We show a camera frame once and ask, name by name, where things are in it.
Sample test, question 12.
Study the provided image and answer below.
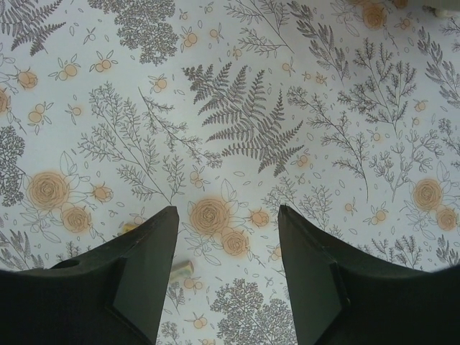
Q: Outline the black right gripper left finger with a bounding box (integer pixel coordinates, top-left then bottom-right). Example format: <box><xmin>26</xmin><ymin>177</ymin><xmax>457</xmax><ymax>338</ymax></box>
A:
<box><xmin>1</xmin><ymin>206</ymin><xmax>179</xmax><ymax>344</ymax></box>

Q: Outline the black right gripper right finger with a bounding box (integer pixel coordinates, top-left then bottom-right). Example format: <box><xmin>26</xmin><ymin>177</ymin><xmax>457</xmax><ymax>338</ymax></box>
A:
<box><xmin>278</xmin><ymin>205</ymin><xmax>459</xmax><ymax>344</ymax></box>

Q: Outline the small beige eraser stick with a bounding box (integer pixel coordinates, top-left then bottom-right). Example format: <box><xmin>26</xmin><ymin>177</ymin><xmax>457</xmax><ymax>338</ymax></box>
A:
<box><xmin>170</xmin><ymin>260</ymin><xmax>194</xmax><ymax>282</ymax></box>

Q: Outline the floral patterned table mat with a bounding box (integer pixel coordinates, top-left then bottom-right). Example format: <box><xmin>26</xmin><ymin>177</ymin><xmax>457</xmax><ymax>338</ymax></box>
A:
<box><xmin>1</xmin><ymin>1</ymin><xmax>459</xmax><ymax>344</ymax></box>

